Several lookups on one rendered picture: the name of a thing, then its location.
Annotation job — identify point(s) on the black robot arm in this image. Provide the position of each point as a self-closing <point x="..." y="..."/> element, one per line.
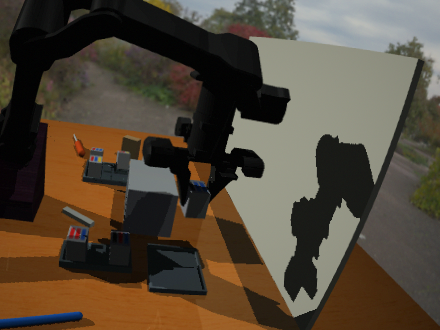
<point x="228" y="65"/>

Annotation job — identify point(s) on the blue cylindrical rod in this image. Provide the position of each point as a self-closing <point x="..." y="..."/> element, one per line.
<point x="34" y="320"/>

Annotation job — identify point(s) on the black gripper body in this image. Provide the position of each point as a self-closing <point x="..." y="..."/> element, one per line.
<point x="206" y="144"/>

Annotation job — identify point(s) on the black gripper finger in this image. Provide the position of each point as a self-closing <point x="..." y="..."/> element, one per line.
<point x="183" y="178"/>
<point x="218" y="180"/>

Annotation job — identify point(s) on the white flat board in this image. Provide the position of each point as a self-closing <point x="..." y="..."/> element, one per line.
<point x="324" y="163"/>

